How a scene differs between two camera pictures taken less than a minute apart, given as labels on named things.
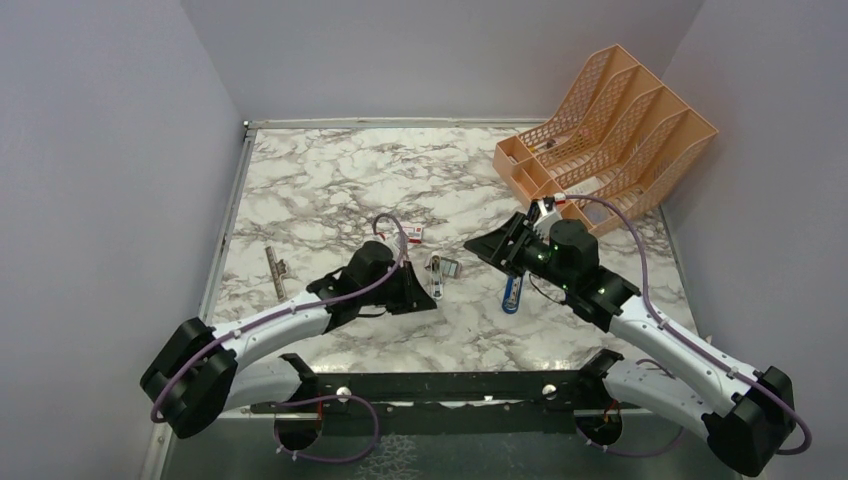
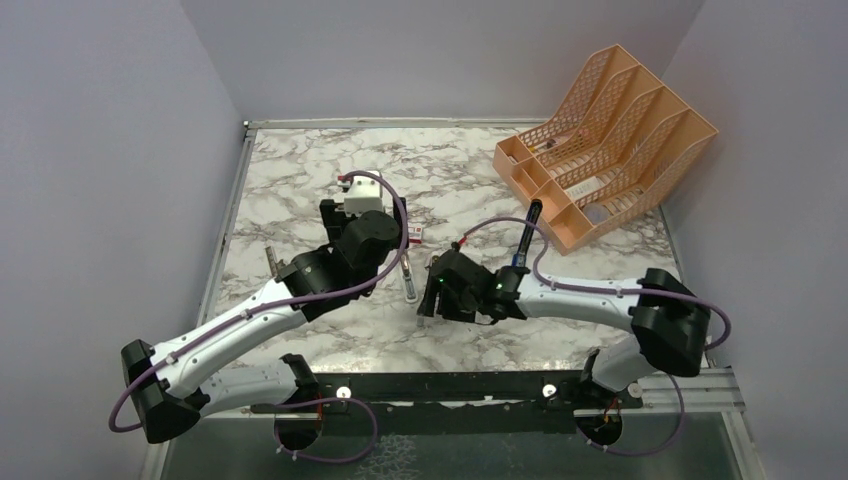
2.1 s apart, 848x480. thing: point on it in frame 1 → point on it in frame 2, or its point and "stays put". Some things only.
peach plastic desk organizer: x=623 y=134 stays put
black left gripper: x=413 y=296 → x=336 y=219
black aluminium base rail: x=564 y=401 stays put
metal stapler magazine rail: x=278 y=268 stays put
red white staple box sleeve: x=414 y=234 stays put
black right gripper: x=494 y=246 → x=427 y=305
